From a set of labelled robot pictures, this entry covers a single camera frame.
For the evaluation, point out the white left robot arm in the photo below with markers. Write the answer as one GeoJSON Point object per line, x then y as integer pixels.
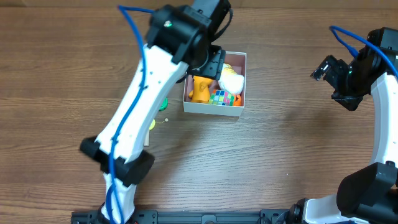
{"type": "Point", "coordinates": [180, 41]}

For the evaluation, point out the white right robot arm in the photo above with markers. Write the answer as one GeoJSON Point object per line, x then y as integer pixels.
{"type": "Point", "coordinates": [369, 195]}

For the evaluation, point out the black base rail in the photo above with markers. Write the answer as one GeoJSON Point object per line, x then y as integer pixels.
{"type": "Point", "coordinates": [264, 216]}

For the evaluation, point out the yellow wooden rattle drum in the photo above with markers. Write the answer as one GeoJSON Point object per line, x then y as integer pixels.
{"type": "Point", "coordinates": [151, 127]}

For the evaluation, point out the multicoloured puzzle cube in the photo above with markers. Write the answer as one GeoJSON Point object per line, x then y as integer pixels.
{"type": "Point", "coordinates": [221, 97]}

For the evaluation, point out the white plush duck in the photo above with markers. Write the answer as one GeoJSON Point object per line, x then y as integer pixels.
{"type": "Point", "coordinates": [232, 82]}

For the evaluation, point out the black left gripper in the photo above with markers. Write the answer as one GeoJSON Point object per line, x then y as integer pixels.
{"type": "Point", "coordinates": [209, 65]}

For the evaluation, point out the orange dinosaur toy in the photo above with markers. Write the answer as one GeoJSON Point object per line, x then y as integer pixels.
{"type": "Point", "coordinates": [200, 92]}

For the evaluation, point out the white box with pink interior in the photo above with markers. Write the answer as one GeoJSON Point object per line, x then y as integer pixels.
{"type": "Point", "coordinates": [238, 62]}

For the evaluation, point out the green round plastic toy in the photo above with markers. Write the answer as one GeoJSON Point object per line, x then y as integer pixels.
{"type": "Point", "coordinates": [164, 105]}

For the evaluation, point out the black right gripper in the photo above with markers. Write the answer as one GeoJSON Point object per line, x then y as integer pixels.
{"type": "Point", "coordinates": [337, 76]}

